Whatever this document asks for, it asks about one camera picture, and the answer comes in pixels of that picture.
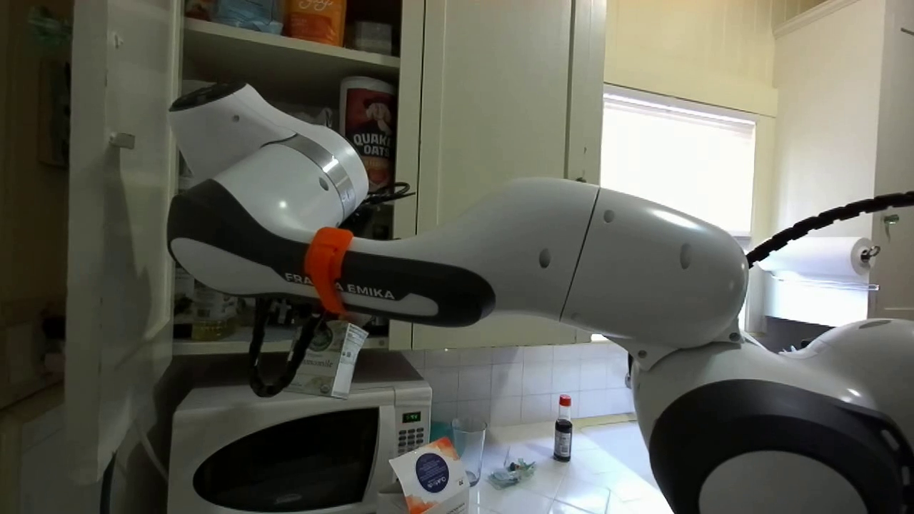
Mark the small white green box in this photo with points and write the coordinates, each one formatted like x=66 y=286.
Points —
x=339 y=366

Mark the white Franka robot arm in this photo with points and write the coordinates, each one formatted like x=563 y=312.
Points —
x=589 y=259

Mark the closed cabinet door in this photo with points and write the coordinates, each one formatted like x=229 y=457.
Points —
x=503 y=95

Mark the white box blue circle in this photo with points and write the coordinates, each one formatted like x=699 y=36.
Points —
x=431 y=475

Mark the open cabinet door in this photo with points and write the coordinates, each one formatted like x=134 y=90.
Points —
x=118 y=286

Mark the red oatmeal canister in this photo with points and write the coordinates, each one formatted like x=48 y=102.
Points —
x=368 y=115

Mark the clear drinking glass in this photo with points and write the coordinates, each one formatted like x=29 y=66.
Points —
x=469 y=452

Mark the dark sauce bottle orange cap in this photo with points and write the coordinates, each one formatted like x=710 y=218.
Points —
x=563 y=432

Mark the bright kitchen window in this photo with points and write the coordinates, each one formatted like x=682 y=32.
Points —
x=675 y=153

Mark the white microwave oven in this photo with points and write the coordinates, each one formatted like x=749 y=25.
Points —
x=286 y=446

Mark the orange snack container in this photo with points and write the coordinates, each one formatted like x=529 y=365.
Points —
x=316 y=22

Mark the blue packet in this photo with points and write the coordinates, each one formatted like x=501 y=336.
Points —
x=251 y=15

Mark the paper towel roll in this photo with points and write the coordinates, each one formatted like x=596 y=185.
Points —
x=819 y=286

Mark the pale green wall cabinet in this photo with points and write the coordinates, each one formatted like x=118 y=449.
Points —
x=286 y=61

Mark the white wall cabinet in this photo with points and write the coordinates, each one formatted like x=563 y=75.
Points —
x=838 y=115

